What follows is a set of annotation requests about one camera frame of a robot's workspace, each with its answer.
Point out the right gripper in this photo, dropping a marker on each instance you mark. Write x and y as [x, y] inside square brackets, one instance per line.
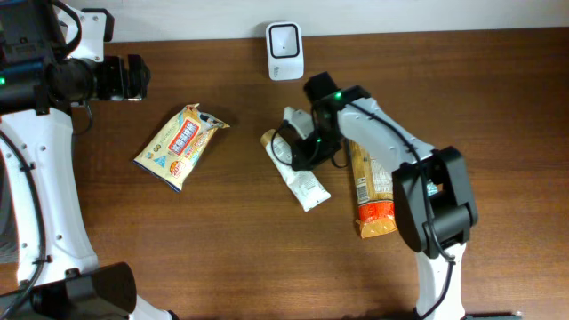
[305, 161]

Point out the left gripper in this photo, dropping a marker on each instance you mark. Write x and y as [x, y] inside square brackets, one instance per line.
[120, 87]

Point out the white tube with gold cap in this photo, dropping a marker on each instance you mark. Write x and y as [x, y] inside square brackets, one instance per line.
[303, 184]

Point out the orange spaghetti pasta packet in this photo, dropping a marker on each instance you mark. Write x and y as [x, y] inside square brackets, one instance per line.
[374, 187]

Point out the small teal tissue pack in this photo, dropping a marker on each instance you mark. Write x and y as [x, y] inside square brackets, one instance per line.
[432, 188]

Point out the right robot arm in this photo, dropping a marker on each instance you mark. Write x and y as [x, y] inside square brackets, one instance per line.
[434, 203]

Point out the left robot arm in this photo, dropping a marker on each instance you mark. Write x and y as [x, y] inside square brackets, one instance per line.
[52, 59]

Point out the white barcode scanner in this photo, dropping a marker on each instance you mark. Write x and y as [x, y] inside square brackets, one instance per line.
[285, 51]

